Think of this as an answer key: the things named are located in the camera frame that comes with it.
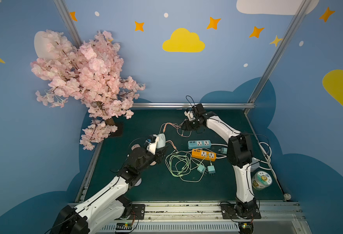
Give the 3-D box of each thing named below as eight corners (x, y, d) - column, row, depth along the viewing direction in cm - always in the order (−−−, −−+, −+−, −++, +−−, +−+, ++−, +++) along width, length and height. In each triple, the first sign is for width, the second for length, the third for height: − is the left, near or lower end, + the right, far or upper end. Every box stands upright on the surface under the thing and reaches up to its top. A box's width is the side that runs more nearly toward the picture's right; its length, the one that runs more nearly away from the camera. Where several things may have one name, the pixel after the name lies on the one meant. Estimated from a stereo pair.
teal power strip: (187, 148, 100) (188, 147, 98) (187, 141, 103) (187, 139, 101) (211, 149, 100) (212, 147, 98) (209, 142, 103) (210, 140, 101)
